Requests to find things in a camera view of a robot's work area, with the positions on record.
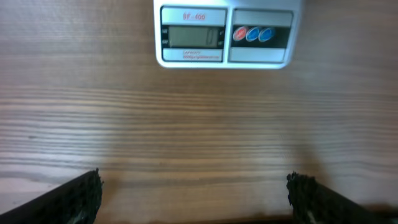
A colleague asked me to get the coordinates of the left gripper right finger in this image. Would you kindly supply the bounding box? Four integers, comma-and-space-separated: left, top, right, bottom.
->
287, 172, 394, 224

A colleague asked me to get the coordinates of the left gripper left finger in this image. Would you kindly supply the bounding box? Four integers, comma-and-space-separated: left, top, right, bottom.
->
1, 169, 103, 224

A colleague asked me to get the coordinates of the white digital kitchen scale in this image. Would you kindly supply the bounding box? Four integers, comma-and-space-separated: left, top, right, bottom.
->
154, 0, 304, 69

